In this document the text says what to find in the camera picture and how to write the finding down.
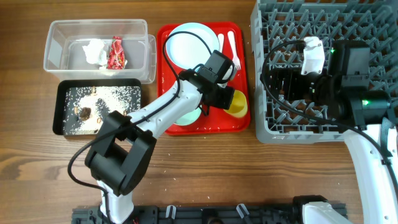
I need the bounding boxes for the light blue bowl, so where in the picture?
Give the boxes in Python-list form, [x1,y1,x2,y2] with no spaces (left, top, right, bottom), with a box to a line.
[193,65,236,80]

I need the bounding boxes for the grey dishwasher rack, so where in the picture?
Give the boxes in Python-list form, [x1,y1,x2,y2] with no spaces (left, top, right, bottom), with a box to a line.
[251,1,397,144]

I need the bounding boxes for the black food waste tray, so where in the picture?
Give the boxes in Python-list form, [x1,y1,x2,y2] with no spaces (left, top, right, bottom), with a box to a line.
[52,78,142,136]

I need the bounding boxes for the yellow plastic cup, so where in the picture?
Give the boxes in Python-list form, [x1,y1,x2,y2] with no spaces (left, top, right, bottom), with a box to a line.
[224,90,248,118]

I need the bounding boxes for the rice and food scraps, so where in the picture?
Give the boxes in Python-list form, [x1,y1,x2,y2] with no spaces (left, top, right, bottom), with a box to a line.
[62,86,141,136]

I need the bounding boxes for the green bowl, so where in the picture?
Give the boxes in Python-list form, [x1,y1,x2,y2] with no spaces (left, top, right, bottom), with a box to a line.
[174,108,201,126]

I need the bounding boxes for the red snack wrapper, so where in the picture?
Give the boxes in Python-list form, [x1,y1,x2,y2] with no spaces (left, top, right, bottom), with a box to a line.
[106,36,126,70]

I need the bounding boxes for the light blue plate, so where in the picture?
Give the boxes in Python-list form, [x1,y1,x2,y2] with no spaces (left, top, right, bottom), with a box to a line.
[166,22,220,70]

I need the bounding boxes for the clear plastic waste bin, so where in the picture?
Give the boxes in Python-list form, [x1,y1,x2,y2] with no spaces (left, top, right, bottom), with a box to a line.
[44,19,157,84]

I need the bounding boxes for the red plastic tray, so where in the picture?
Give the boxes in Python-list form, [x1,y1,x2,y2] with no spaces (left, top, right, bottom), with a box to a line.
[156,22,251,136]

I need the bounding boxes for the white plastic spoon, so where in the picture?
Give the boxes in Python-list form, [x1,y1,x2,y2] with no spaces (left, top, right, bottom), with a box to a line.
[217,34,224,53]

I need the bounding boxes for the white napkin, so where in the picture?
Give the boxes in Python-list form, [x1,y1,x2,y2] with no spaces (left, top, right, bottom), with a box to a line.
[82,39,108,70]

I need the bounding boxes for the white plastic fork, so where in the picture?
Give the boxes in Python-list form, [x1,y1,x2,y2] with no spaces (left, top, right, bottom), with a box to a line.
[227,31,241,70]

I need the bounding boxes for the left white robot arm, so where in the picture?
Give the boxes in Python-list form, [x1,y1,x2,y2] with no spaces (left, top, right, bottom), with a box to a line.
[85,50,235,223]

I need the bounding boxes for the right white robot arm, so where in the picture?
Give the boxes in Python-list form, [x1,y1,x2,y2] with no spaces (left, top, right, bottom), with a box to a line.
[261,37,397,223]

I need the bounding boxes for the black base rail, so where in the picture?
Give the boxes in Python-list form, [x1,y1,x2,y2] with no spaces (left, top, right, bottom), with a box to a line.
[71,203,348,224]

